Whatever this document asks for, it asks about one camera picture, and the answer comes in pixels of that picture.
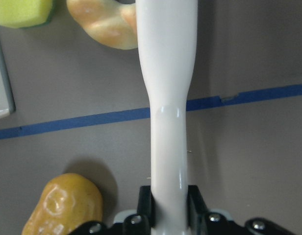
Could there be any yellow toy potato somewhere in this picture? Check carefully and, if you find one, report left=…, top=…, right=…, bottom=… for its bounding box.
left=22, top=173, right=103, bottom=235

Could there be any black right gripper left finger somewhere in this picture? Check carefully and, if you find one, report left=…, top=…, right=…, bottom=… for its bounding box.
left=77, top=186, right=154, bottom=235

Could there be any toy croissant bread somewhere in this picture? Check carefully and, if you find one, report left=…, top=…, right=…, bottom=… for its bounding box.
left=66, top=0, right=138, bottom=50

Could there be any yellow green sponge piece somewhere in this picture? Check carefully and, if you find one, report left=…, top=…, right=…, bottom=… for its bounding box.
left=0, top=0, right=55, bottom=28

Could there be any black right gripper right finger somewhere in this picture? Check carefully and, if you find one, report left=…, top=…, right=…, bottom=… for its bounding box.
left=187, top=185, right=293, bottom=235

